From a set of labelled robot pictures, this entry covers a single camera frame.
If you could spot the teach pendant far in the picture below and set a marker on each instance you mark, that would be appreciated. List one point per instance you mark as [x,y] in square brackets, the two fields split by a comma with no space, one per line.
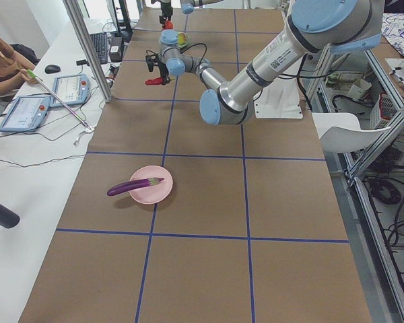
[72,89]

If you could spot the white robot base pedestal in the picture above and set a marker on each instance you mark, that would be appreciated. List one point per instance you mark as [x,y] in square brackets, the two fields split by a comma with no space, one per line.
[281,99]

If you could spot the white chair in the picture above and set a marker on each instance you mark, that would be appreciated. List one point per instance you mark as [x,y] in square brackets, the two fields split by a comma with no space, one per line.
[341,132]

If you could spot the black keyboard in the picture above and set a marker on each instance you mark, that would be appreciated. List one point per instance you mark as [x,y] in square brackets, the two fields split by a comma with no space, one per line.
[100,43]

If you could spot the black bottle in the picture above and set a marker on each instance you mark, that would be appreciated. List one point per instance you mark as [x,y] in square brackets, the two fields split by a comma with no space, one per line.
[8,219]

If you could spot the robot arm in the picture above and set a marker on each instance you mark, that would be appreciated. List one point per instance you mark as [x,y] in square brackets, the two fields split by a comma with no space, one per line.
[310,26]
[187,7]

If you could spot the metal rod green handle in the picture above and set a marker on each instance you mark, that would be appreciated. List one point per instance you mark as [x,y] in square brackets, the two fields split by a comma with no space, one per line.
[88,128]

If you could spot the person in brown shirt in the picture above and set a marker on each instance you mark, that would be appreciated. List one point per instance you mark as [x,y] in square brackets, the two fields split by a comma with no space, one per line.
[13,69]

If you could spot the aluminium frame post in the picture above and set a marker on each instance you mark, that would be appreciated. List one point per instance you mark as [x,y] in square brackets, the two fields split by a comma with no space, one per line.
[76,18]

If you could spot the teach pendant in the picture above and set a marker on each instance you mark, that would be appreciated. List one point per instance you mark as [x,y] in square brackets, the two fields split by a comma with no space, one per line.
[26,114]
[72,89]

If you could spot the teach pendant near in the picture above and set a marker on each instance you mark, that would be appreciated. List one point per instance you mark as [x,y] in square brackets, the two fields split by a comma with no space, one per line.
[26,114]

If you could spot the pink plate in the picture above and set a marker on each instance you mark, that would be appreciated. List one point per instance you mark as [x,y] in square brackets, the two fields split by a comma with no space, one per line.
[152,194]

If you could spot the green plate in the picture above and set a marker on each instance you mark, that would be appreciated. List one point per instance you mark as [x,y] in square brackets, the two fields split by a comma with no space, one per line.
[188,41]

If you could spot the red chili pepper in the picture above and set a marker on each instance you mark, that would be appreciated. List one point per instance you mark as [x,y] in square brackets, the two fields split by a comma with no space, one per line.
[156,81]

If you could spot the peach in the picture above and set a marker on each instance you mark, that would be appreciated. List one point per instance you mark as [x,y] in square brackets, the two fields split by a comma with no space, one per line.
[182,39]

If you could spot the red pomegranate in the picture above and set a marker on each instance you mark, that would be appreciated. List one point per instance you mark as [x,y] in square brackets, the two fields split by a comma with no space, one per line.
[168,25]

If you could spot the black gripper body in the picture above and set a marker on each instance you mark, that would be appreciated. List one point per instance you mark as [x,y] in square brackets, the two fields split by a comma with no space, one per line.
[163,70]
[165,7]

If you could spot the purple eggplant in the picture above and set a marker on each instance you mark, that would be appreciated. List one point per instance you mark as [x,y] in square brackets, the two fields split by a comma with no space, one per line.
[133,185]

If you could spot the black computer mouse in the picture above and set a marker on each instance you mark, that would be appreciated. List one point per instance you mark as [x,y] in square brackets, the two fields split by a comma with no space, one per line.
[50,69]

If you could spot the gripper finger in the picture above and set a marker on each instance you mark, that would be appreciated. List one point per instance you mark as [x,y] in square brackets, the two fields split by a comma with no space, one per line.
[166,79]
[163,19]

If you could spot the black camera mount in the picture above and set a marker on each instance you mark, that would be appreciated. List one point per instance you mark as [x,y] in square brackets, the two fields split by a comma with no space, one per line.
[152,60]

